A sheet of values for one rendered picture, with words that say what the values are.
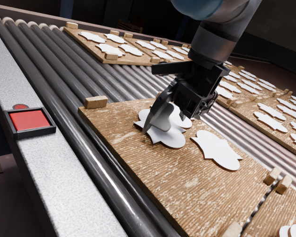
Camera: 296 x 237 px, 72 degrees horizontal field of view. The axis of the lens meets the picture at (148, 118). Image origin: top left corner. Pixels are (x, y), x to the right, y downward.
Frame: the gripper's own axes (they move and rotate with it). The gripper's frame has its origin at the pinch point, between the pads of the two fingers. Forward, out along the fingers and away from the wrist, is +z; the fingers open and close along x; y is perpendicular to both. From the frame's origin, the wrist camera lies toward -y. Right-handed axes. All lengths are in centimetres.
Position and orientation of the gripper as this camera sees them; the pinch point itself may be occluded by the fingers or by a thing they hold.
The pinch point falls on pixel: (162, 125)
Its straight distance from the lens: 51.6
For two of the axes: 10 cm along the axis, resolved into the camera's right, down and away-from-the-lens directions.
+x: 7.1, -1.9, 6.7
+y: 6.2, 6.2, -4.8
